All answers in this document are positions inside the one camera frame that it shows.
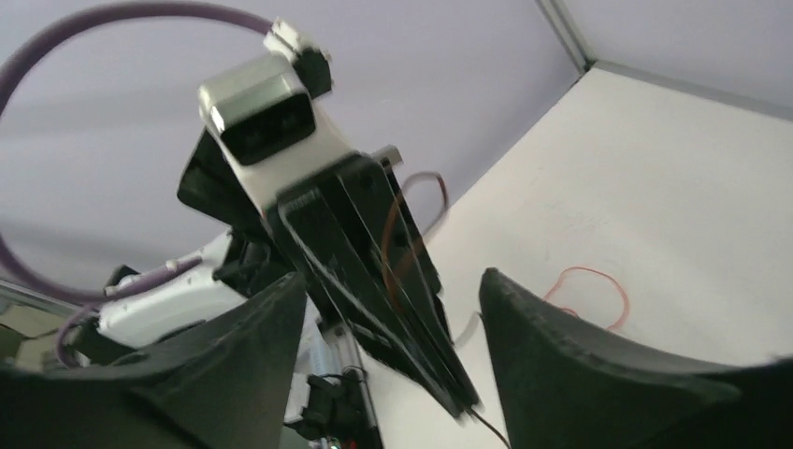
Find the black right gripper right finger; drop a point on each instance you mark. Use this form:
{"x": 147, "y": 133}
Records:
{"x": 565, "y": 383}

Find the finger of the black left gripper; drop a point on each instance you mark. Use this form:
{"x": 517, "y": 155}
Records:
{"x": 313, "y": 238}
{"x": 409, "y": 280}

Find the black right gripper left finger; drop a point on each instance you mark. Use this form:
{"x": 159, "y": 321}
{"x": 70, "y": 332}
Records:
{"x": 223, "y": 384}

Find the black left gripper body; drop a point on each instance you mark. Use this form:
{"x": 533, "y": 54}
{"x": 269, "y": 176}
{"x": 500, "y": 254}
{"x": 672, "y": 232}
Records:
{"x": 208, "y": 185}

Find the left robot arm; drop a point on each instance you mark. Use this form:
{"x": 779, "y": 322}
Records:
{"x": 345, "y": 228}

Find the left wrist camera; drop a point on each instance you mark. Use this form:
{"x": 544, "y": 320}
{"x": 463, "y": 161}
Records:
{"x": 257, "y": 109}

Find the aluminium frame rail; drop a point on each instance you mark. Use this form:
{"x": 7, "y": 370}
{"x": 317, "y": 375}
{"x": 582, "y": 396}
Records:
{"x": 735, "y": 52}

